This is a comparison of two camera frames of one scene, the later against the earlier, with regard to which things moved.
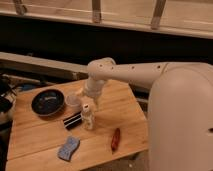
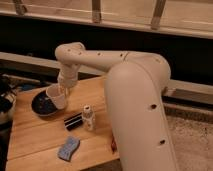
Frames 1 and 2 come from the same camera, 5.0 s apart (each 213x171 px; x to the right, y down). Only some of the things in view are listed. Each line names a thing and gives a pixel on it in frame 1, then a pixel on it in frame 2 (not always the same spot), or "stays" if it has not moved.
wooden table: [58, 128] stays
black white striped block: [73, 121] stays
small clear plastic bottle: [87, 118] stays
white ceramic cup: [73, 103] -> [57, 94]
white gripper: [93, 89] -> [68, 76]
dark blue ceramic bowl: [47, 102] stays
